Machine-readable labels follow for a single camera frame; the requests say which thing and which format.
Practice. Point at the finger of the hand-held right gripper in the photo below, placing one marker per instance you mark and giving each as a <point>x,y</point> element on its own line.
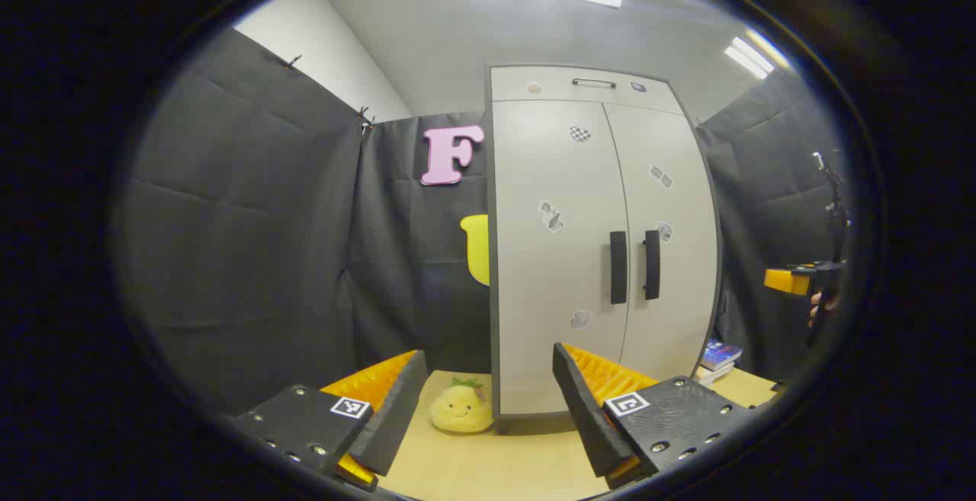
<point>785,281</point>

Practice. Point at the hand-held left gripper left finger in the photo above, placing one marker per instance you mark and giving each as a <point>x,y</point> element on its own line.
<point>396,417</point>

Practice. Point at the small metal clip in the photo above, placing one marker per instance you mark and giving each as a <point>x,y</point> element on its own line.
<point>292,62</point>
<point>365,118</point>

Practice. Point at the black backdrop cloth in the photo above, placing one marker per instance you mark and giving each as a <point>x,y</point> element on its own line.
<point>404,272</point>
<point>762,203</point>
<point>244,242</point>

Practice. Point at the grey double-door shoe cabinet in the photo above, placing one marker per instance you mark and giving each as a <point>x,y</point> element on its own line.
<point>549,85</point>

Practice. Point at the shoe cabinet door checkered sticker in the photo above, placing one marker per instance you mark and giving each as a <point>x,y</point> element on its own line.
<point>549,272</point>

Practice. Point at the thin black stand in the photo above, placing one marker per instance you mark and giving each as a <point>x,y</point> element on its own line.
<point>837,211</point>

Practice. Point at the yellow smiling plush toy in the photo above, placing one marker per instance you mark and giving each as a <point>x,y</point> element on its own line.
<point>460,409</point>

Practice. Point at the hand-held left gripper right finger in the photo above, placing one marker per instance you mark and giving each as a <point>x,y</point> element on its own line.
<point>583,417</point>

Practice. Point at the beige book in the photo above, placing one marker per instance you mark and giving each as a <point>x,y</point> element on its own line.
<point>713,376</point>

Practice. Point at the blue book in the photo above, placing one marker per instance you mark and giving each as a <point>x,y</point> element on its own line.
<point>720,354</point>

